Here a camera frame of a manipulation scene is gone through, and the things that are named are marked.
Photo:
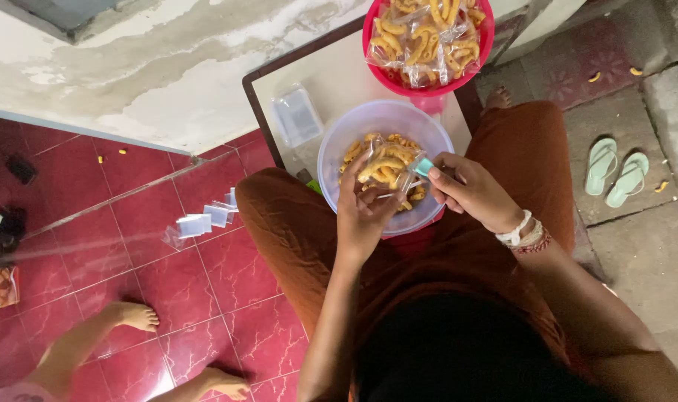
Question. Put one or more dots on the person's right hand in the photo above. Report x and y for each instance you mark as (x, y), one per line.
(481, 192)

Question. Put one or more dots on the person's left hand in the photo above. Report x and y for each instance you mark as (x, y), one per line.
(356, 223)

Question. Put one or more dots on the small teal stapler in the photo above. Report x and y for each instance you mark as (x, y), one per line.
(423, 166)

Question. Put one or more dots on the clear snack packet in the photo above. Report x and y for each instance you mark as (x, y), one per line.
(389, 162)

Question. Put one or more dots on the small green object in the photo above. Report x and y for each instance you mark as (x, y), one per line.
(315, 186)

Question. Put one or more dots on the red plastic container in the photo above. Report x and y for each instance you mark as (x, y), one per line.
(414, 240)

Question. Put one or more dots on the brown trousers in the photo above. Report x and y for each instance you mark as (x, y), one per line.
(294, 223)

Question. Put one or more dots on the heap of loose yellow snacks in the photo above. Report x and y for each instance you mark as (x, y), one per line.
(353, 151)

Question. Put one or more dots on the person's right foot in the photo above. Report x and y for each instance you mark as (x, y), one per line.
(498, 99)

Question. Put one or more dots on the clear plastic bowl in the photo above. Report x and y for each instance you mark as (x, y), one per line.
(383, 120)

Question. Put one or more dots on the mint green flip-flop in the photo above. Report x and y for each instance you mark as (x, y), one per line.
(601, 166)
(627, 180)

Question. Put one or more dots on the stack of empty clear bags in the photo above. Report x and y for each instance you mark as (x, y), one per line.
(297, 114)

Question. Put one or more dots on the red plastic basin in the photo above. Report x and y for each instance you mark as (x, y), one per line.
(484, 44)

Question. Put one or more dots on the small table with dark rim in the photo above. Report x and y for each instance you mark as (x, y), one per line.
(339, 72)

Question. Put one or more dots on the row of empty plastic bags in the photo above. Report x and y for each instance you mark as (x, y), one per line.
(205, 219)

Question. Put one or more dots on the pile of filled snack packets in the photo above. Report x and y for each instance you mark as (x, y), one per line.
(422, 39)

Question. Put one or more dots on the small black slipper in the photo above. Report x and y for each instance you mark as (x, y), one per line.
(20, 169)

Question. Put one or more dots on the black and white object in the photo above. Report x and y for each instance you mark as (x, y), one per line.
(3, 230)

